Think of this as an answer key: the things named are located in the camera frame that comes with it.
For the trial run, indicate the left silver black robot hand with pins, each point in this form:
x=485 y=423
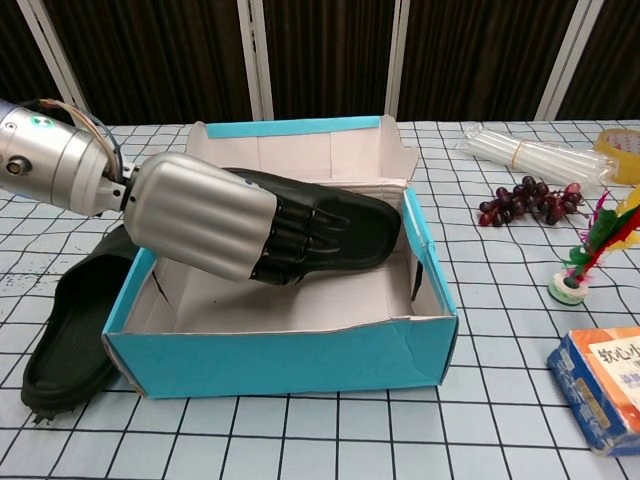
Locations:
x=200 y=215

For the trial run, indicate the light blue cardboard shoe box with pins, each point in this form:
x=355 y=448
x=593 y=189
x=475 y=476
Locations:
x=280 y=360

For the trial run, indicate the black rubber slipper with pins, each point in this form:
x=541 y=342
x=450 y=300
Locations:
x=365 y=230
x=65 y=325

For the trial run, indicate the orange snack package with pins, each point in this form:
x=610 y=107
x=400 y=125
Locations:
x=600 y=390

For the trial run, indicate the dark folding partition screen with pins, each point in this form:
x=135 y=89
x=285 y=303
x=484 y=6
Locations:
x=175 y=60

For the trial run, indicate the light blue checkered tablecloth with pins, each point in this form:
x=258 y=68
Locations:
x=350 y=440

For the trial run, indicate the purple artificial grape bunch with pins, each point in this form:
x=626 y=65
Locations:
x=525 y=195

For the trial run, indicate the bundle of clear plastic tubes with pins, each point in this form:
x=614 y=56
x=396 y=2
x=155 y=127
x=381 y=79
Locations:
x=540 y=155

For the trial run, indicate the colourful feather shuttlecock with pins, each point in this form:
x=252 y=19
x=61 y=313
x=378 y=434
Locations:
x=567 y=292

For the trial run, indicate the yellow packing tape roll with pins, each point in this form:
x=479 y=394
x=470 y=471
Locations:
x=605 y=145

